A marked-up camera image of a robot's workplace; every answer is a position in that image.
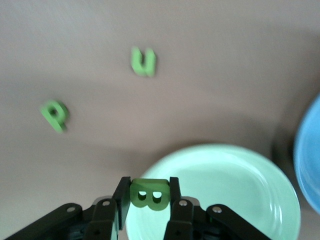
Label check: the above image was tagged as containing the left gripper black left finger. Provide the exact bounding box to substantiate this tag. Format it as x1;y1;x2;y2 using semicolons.
0;176;132;240

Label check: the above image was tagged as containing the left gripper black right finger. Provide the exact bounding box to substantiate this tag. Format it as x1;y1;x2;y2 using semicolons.
164;176;274;240

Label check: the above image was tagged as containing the green letter B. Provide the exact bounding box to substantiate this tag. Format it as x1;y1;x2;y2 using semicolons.
129;178;171;211

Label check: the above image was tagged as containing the green letter P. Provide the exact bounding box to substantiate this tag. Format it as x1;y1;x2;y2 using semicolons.
39;99;69;133

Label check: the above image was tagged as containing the green letter U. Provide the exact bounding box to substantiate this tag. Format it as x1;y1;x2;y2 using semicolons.
130;46;157;78

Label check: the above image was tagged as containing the green plate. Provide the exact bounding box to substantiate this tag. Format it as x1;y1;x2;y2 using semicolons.
124;143;302;240

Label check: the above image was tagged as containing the blue plate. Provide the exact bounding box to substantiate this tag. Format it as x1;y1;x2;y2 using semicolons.
293;93;320;216

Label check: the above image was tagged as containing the brown table cover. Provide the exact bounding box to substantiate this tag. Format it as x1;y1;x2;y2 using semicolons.
0;0;320;240

